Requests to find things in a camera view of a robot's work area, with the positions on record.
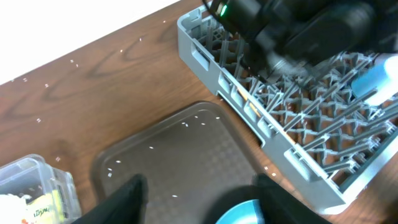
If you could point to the green yellow snack wrapper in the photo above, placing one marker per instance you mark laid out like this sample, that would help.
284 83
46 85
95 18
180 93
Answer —
47 208

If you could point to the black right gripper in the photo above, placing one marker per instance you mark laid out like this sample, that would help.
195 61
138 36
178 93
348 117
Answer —
270 57

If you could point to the dark brown serving tray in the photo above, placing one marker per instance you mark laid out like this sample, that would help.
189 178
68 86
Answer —
196 164

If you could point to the light blue cup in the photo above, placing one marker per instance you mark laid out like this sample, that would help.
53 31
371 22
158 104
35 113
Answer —
382 77

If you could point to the clear plastic bin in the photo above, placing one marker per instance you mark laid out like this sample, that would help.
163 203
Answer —
31 175

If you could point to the white tissue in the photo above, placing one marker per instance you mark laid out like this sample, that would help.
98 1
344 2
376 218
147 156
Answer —
14 209

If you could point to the grey dishwasher rack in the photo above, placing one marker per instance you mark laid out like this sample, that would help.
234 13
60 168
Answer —
328 143

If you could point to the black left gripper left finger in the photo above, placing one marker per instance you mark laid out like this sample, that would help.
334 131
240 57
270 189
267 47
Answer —
126 205

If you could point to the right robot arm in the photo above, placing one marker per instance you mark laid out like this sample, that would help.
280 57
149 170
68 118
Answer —
362 26

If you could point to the blue plate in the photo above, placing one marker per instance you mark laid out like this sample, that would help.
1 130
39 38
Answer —
247 212

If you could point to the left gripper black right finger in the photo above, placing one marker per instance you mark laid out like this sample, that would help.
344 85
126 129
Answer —
279 206

